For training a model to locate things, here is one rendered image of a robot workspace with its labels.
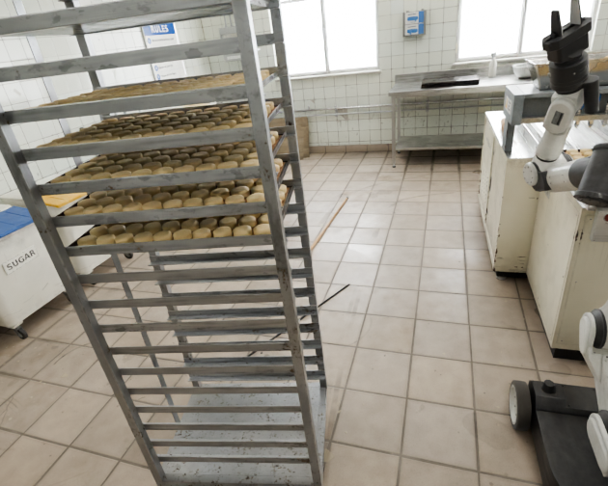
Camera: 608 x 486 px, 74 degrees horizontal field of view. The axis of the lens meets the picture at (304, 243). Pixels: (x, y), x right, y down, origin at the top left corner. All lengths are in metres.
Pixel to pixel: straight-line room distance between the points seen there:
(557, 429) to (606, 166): 1.05
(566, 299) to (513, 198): 0.74
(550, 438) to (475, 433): 0.31
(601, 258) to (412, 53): 4.01
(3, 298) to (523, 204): 3.23
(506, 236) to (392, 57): 3.41
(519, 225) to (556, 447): 1.35
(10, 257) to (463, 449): 2.77
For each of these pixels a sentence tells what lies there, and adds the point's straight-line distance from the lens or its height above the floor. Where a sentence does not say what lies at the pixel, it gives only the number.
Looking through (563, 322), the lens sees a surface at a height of 0.25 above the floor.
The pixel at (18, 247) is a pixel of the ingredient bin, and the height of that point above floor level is 0.58.
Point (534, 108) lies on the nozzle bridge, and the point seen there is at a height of 1.09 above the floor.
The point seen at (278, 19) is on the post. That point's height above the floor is 1.64.
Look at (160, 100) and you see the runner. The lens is 0.99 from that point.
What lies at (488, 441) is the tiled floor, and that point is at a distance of 2.04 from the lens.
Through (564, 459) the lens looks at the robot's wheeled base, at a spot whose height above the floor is 0.17.
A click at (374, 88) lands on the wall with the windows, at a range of 5.71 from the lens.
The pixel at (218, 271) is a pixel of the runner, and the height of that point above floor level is 1.05.
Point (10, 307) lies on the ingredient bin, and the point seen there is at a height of 0.26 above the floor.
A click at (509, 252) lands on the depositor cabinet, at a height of 0.23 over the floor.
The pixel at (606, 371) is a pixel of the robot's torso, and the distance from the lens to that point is 1.82.
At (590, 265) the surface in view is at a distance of 2.14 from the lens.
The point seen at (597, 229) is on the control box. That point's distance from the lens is 2.02.
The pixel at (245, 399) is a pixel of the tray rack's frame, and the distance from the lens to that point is 2.00.
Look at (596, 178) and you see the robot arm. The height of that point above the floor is 1.19.
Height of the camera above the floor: 1.60
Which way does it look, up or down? 28 degrees down
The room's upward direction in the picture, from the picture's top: 7 degrees counter-clockwise
